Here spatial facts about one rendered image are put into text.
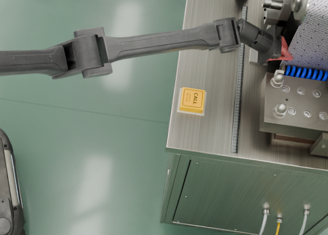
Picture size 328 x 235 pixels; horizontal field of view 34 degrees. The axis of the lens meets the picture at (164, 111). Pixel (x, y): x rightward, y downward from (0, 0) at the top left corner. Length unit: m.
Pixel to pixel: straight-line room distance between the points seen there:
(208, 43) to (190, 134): 0.33
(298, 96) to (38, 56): 0.74
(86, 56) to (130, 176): 1.32
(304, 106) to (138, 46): 0.53
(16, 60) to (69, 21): 1.75
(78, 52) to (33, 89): 1.48
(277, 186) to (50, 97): 1.32
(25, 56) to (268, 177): 0.87
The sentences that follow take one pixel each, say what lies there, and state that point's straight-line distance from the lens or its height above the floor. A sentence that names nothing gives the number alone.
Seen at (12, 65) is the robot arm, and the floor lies 1.36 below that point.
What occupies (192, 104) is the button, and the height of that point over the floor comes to 0.92.
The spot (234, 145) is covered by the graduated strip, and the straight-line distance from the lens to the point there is 1.57.
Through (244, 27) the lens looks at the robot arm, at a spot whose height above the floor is 1.19.
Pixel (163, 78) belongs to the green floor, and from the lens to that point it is 2.70.
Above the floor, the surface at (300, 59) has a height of 1.07.
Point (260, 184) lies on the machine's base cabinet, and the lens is 1.76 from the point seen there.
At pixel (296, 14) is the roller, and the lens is 1.45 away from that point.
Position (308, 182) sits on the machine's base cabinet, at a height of 0.78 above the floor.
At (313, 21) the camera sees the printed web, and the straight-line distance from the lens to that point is 1.43.
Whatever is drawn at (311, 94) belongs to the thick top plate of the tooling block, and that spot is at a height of 1.03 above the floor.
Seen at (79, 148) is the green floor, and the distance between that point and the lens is 2.52.
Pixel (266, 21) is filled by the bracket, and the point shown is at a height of 1.12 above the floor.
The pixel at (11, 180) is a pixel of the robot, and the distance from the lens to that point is 2.25.
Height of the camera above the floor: 2.31
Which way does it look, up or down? 63 degrees down
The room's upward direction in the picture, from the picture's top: 8 degrees clockwise
